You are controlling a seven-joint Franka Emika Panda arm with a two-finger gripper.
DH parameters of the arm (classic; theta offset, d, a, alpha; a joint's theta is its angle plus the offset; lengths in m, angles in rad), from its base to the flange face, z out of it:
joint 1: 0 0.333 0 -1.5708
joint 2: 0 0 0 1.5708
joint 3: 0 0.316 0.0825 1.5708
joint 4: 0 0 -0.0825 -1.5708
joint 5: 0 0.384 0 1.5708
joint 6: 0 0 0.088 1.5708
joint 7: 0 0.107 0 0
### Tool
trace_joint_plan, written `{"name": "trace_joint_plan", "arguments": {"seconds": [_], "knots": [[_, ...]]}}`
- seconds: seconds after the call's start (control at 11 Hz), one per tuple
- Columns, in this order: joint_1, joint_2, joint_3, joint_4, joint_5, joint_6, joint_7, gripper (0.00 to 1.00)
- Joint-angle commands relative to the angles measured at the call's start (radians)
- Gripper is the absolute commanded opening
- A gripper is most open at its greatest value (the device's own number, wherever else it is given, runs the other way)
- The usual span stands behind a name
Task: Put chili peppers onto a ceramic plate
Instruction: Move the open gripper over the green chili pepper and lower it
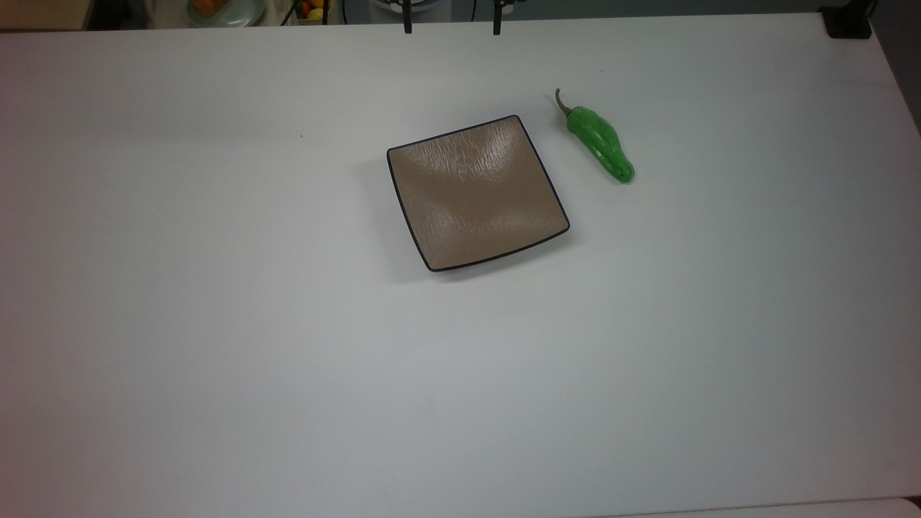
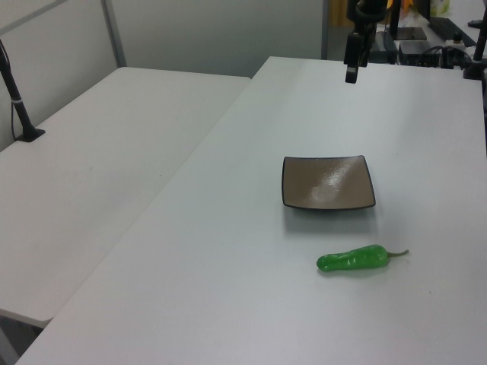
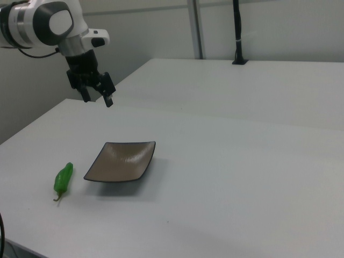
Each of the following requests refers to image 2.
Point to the grey partition post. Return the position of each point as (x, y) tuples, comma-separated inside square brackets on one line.
[(114, 34)]

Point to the black camera stand with base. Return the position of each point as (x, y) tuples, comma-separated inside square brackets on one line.
[(17, 102)]

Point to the black monitor stand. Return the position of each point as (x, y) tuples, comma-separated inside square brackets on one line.
[(405, 28)]

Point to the white power strip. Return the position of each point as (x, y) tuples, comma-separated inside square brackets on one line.
[(458, 41)]

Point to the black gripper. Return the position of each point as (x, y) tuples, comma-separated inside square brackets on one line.
[(367, 9)]

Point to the square brown ceramic plate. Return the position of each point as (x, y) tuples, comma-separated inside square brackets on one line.
[(327, 183)]

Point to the black electronics box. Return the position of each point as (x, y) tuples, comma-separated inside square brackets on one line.
[(418, 51)]

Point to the black camera stand with clamp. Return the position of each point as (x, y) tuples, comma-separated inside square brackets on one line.
[(477, 49)]

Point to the black keyboard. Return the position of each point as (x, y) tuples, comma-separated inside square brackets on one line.
[(447, 26)]

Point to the green chili pepper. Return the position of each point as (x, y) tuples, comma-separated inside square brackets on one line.
[(352, 259)]

